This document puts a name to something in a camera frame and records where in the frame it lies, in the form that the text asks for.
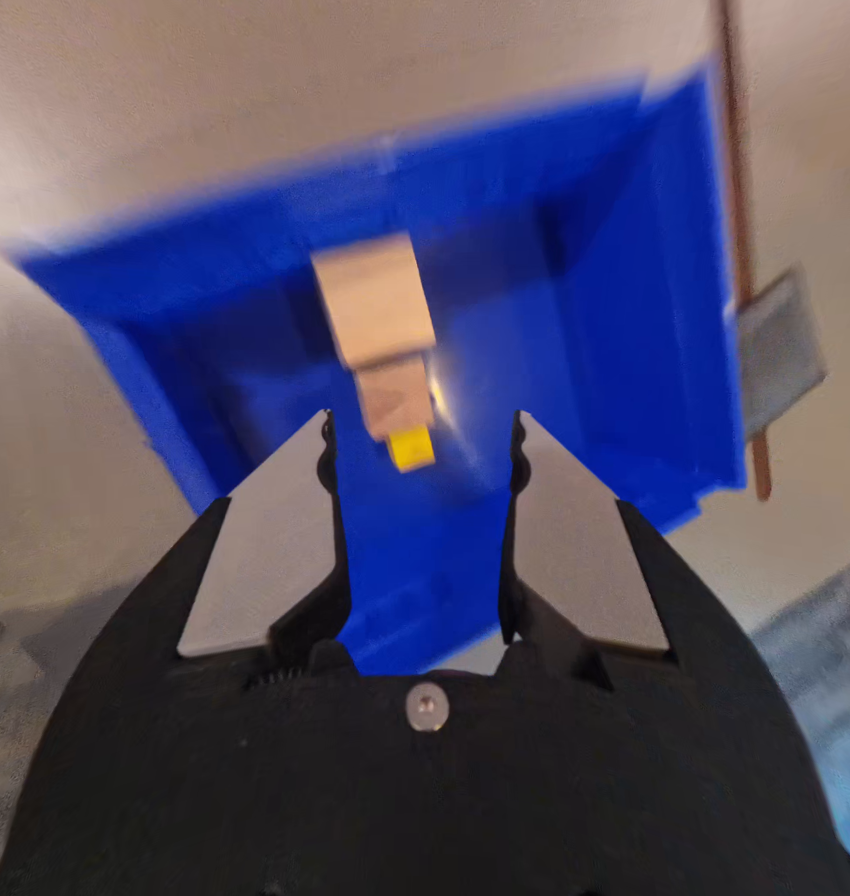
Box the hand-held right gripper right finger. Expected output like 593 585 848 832
498 409 672 659

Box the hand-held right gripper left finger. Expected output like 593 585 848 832
176 409 352 665

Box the yellow wooden cube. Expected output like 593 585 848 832
386 426 438 472

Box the medium natural wooden cube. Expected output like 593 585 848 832
355 357 438 442

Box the blue plastic bin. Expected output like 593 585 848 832
1 63 748 676

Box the large natural wooden cube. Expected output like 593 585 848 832
310 233 438 371

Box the grey desk cable cover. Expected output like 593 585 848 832
736 266 828 442

